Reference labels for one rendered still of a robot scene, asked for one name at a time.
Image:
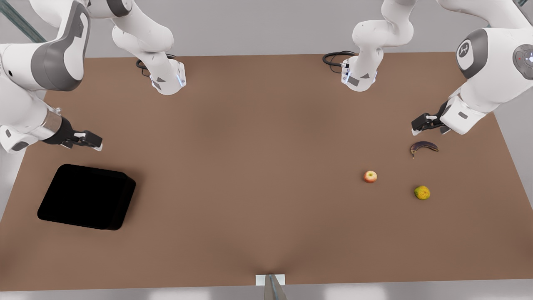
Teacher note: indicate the white post foot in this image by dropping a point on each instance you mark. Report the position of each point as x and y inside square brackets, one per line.
[260, 279]

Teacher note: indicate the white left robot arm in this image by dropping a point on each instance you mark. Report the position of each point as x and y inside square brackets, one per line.
[495, 62]

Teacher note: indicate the dark overripe banana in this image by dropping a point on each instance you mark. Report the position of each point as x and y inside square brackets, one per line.
[424, 146]

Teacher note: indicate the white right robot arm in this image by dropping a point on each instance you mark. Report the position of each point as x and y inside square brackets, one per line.
[50, 62]

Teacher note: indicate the black storage box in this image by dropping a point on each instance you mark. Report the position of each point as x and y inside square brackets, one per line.
[85, 196]

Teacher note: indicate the silver frame post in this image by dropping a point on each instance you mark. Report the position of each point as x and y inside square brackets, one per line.
[21, 21]
[274, 288]
[521, 2]

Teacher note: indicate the red yellow apple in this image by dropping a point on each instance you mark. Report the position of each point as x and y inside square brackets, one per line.
[370, 176]

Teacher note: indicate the yellow green orange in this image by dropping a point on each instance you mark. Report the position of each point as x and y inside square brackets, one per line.
[422, 192]

